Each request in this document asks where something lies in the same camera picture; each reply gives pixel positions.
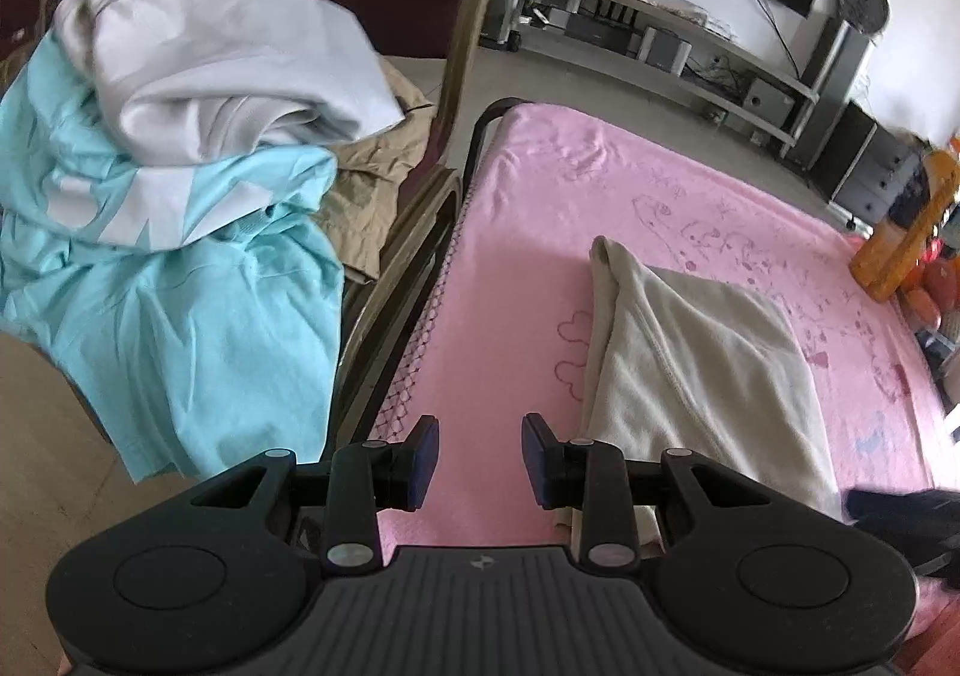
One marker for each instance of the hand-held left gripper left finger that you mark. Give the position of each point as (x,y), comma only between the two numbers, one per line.
(424,460)

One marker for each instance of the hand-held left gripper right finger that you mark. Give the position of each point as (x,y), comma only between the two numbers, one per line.
(536,460)

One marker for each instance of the beige sweatshirt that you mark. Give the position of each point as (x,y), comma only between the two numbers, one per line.
(697,361)

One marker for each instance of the pink printed blanket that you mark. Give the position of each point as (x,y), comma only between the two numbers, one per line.
(510,256)

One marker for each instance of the orange juice bottle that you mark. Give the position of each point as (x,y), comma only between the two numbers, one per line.
(885,263)

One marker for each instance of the light blue t-shirt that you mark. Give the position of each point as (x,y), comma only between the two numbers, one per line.
(187,331)

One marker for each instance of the tan garment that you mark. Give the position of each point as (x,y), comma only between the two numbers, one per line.
(367,188)

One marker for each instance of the grey drawer cabinet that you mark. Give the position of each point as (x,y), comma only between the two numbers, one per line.
(874,173)

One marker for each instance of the grey subwoofer box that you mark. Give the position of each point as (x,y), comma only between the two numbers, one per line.
(769,102)

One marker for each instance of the small silver speaker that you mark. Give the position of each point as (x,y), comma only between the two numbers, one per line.
(664,49)

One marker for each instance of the black media device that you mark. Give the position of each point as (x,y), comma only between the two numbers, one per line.
(600,30)

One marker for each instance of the tall grey speaker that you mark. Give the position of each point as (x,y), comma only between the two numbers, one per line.
(504,8)
(832,91)

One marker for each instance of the white garment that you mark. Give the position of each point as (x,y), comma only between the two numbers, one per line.
(225,60)

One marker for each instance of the grey television stand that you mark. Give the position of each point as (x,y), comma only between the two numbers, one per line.
(675,23)

